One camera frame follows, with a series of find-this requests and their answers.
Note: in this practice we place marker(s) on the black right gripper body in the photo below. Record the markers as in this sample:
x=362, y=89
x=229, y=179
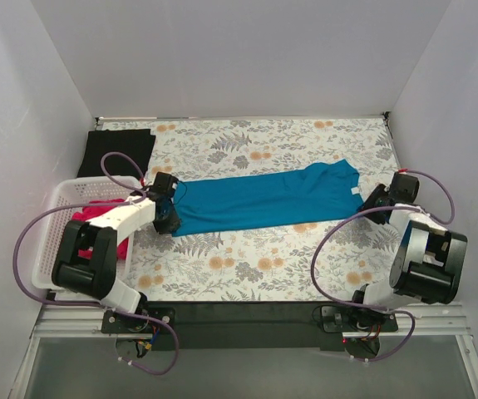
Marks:
x=373, y=204

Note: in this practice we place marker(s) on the crumpled pink t shirt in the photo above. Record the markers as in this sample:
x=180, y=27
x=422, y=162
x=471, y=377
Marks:
x=90, y=212

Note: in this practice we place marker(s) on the folded black t shirt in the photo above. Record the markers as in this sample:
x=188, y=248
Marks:
x=137, y=144

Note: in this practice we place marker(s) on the white plastic laundry basket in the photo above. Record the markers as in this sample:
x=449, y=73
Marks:
x=76, y=191

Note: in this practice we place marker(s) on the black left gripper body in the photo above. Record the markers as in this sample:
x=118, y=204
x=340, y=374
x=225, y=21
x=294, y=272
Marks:
x=168, y=222

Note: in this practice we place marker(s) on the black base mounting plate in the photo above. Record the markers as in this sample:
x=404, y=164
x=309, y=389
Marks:
x=239, y=325

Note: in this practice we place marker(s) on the floral patterned tablecloth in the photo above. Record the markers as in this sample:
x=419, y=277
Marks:
x=288, y=263

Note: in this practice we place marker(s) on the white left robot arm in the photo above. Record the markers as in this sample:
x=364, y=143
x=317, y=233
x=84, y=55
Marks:
x=86, y=260

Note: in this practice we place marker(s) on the aluminium frame rail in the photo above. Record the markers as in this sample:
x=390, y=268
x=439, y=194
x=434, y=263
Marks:
x=431, y=355

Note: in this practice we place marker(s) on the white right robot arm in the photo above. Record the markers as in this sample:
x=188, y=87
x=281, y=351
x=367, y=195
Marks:
x=429, y=260

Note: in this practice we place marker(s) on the blue t shirt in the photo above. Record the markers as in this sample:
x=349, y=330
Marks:
x=318, y=192

